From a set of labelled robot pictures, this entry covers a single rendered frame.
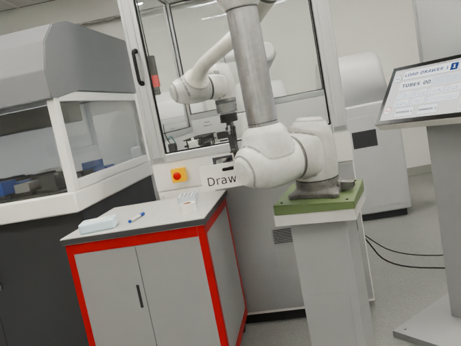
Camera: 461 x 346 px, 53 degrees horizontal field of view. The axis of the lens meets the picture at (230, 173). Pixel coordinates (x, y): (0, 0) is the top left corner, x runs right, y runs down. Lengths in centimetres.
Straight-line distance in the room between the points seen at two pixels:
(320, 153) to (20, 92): 149
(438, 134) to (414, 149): 375
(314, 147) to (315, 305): 57
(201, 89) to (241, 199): 75
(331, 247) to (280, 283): 89
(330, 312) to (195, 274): 55
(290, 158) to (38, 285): 166
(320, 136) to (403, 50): 434
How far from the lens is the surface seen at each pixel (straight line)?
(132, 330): 210
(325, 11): 238
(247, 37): 150
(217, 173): 205
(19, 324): 286
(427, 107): 211
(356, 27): 579
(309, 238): 168
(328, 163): 164
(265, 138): 148
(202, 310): 198
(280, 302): 257
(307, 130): 160
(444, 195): 223
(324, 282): 173
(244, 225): 244
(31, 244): 265
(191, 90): 187
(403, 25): 593
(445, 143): 218
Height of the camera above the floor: 114
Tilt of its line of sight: 7 degrees down
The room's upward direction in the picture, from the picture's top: 11 degrees counter-clockwise
